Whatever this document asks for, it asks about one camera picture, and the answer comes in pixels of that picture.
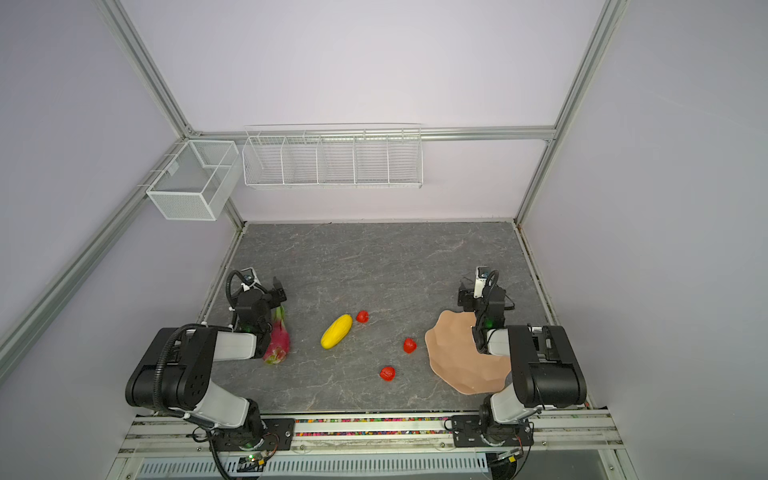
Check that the aluminium frame posts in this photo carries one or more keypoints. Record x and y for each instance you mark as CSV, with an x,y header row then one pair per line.
x,y
20,339

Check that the small white mesh basket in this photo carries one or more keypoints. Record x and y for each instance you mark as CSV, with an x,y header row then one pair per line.
x,y
197,181

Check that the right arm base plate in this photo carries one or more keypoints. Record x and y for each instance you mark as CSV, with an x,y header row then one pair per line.
x,y
474,430

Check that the pink dragon fruit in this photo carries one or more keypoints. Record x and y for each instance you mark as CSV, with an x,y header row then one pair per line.
x,y
280,342

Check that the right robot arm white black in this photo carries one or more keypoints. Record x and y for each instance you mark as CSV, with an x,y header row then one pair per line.
x,y
543,366

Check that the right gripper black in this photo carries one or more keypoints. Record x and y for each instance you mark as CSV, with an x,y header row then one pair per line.
x,y
467,298

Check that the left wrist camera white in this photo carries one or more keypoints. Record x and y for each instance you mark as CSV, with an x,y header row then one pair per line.
x,y
249,277

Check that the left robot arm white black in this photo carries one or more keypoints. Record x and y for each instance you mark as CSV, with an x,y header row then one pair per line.
x,y
173,377

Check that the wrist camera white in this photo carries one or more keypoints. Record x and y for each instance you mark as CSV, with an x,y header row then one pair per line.
x,y
249,277
482,273

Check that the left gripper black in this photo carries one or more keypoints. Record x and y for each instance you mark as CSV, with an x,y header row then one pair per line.
x,y
272,297

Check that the beige wavy fruit bowl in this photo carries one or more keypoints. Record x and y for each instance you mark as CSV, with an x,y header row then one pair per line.
x,y
454,358

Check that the yellow fake mango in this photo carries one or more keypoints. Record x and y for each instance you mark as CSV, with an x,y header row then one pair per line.
x,y
337,331

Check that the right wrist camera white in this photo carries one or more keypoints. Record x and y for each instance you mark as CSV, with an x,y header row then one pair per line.
x,y
482,273

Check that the long white wire basket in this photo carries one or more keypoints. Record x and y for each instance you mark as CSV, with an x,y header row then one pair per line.
x,y
367,155

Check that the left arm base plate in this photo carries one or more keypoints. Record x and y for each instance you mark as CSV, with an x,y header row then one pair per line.
x,y
272,434

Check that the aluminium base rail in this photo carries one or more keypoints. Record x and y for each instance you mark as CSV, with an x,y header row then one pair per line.
x,y
434,432

